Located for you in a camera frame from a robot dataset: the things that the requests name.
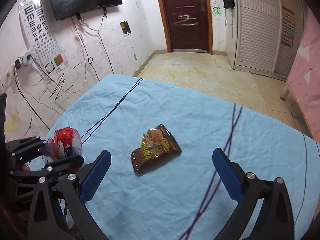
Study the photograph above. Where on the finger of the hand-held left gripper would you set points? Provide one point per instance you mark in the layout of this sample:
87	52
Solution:
25	143
65	162

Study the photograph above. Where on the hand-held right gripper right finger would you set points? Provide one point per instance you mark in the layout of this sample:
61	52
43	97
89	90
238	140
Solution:
227	177

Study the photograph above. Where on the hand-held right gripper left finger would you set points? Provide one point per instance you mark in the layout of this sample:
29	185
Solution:
96	175

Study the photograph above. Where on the red and white wrapper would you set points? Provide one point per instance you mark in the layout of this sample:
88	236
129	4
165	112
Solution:
65	140

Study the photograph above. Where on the brown snack packet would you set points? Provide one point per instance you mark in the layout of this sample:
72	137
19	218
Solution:
152	152

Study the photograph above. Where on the white power strip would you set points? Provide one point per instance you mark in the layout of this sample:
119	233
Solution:
6	81

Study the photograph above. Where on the black plug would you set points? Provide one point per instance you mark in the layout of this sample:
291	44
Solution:
18	64

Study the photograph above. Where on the white and blue charger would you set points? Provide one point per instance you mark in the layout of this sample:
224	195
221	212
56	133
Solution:
28	58

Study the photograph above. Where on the light blue tablecloth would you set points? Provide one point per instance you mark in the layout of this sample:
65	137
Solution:
175	105

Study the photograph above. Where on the white eye chart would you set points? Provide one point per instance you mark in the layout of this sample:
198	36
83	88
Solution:
40	30

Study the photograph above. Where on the pink tree print bed sheet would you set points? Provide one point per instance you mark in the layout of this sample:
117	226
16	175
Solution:
307	67

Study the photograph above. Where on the white louvered wardrobe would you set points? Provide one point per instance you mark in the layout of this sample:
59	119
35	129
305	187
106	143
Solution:
255	30

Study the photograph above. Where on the black hanging bag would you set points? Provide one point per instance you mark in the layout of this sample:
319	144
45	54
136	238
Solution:
228	2

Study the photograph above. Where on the dark brown door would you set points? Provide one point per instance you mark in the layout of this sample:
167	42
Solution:
187	5

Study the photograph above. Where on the wooden bed frame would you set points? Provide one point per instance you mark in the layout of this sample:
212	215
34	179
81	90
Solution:
285	92

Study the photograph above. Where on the open wall junction box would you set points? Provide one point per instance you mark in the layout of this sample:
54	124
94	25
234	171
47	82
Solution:
125	28

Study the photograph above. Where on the colourful wall poster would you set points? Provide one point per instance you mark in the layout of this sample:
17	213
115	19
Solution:
287	27

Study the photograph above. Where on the green wall sticker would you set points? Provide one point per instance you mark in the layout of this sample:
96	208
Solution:
217	10

